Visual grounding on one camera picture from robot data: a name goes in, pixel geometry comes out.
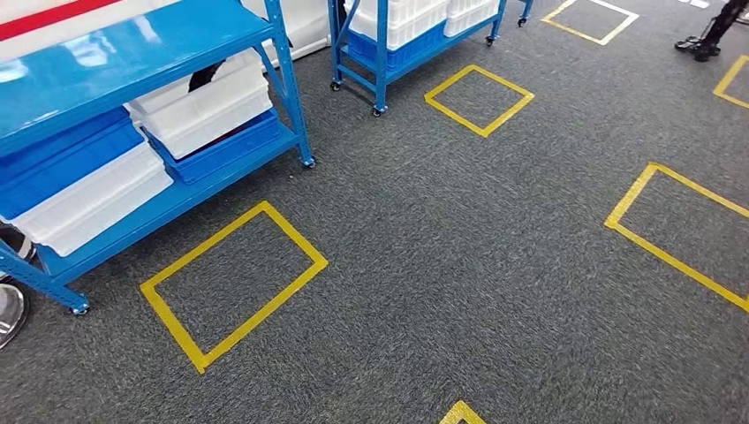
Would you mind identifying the blue metal shelf rack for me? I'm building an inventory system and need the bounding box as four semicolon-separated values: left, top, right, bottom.
0;0;317;317

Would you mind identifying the yellow floor tape square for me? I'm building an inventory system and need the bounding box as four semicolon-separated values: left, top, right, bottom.
139;201;330;375
438;400;488;424
424;64;535;140
712;54;749;110
604;163;749;314

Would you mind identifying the blue plastic bin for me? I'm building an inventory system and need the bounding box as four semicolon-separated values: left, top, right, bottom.
141;108;284;186
0;107;148;222
344;20;450;72

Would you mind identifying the large white plastic bin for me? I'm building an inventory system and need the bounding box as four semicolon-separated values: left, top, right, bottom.
344;0;450;52

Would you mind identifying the white car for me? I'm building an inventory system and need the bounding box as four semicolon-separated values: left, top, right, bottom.
0;0;332;66

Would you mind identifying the yellow and white tape square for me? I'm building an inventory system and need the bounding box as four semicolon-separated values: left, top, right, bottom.
541;0;640;47

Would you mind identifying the black tripod stand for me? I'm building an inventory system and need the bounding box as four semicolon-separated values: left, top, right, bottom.
674;0;749;64

